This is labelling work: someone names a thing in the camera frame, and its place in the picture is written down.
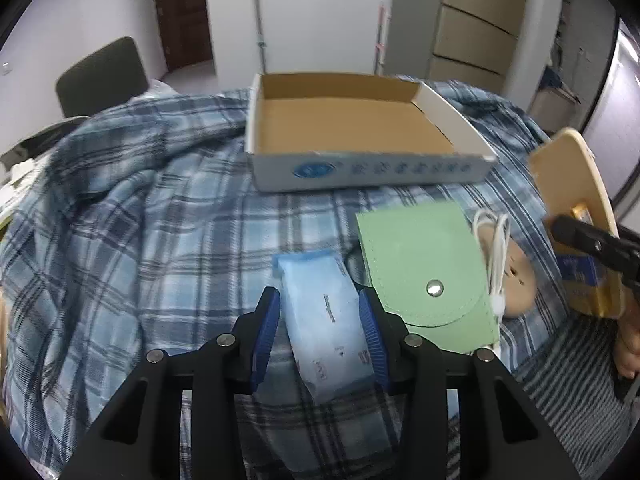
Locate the pink broom handle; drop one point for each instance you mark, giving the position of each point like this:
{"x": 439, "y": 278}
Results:
{"x": 381, "y": 39}

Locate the gold refrigerator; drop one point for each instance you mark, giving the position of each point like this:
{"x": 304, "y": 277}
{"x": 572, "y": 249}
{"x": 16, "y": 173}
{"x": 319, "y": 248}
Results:
{"x": 472, "y": 41}

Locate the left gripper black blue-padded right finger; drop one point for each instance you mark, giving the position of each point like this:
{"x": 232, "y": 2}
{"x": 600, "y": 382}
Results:
{"x": 502, "y": 434}

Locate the beige cabinet in doorway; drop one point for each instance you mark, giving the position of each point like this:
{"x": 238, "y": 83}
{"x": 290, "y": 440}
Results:
{"x": 553, "y": 108}

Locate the blue plaid cloth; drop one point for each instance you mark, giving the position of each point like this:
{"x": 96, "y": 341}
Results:
{"x": 144, "y": 230}

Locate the cardboard tray box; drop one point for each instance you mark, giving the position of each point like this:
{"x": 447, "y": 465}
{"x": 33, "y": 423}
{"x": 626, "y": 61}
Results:
{"x": 320, "y": 131}

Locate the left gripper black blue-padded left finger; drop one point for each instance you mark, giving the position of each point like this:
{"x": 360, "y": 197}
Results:
{"x": 137, "y": 434}

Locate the green snap pouch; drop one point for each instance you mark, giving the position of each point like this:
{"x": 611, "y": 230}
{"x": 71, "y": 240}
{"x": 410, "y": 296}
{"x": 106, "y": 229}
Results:
{"x": 426, "y": 266}

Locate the dark green chair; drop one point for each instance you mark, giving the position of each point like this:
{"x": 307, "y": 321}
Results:
{"x": 107, "y": 78}

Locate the person's right hand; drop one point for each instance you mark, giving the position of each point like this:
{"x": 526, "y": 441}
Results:
{"x": 627, "y": 344}

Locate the yellow blue small box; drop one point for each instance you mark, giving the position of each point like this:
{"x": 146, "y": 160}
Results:
{"x": 583, "y": 211}

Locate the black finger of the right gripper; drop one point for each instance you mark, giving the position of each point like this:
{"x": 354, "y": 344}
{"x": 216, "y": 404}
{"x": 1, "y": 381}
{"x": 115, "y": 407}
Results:
{"x": 591, "y": 260}

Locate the beige phone case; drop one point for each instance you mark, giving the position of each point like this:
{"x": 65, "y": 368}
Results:
{"x": 565, "y": 172}

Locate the round tan cookie plush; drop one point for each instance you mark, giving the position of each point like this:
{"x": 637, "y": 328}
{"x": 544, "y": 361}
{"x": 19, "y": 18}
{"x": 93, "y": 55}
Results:
{"x": 519, "y": 282}

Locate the brown wooden door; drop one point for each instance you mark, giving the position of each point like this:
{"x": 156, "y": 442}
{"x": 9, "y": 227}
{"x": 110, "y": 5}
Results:
{"x": 184, "y": 31}

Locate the blue tissue pack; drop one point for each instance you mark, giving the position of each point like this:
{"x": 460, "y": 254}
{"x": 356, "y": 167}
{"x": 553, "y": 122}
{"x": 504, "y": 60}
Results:
{"x": 320, "y": 304}

